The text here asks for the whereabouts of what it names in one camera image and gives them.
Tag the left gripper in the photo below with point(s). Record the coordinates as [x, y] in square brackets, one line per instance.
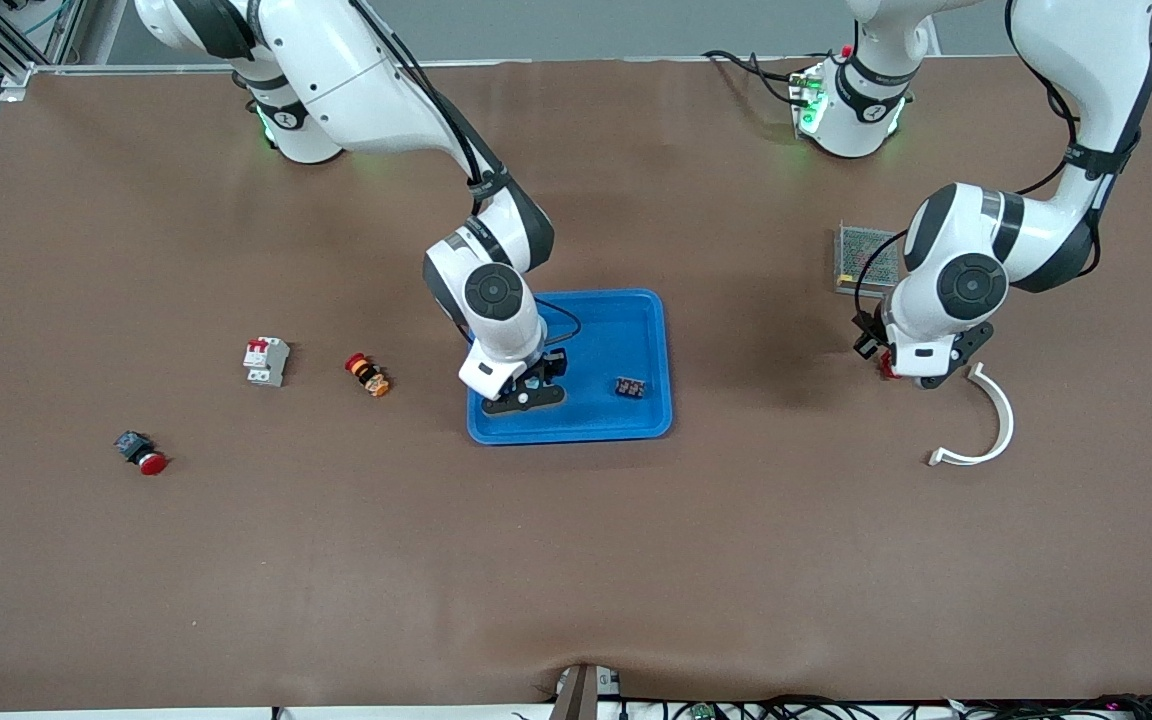
[868, 340]

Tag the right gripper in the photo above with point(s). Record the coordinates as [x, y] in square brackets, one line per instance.
[553, 364]

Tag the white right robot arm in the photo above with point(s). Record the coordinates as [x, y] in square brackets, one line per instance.
[336, 70]

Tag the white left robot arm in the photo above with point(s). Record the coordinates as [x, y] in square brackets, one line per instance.
[1086, 60]

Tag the blue plastic tray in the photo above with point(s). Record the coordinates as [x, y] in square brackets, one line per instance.
[616, 330]

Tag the perforated metal power supply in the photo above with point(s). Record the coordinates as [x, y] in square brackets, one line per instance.
[861, 255]

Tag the orange and black push button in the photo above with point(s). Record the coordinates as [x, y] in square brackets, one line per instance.
[368, 376]

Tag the white circuit breaker red switches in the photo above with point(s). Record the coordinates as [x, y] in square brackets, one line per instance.
[266, 362]

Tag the red emergency stop button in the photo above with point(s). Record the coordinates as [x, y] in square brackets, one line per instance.
[151, 463]

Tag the white curved plastic bracket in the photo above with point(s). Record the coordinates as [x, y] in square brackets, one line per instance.
[1008, 420]

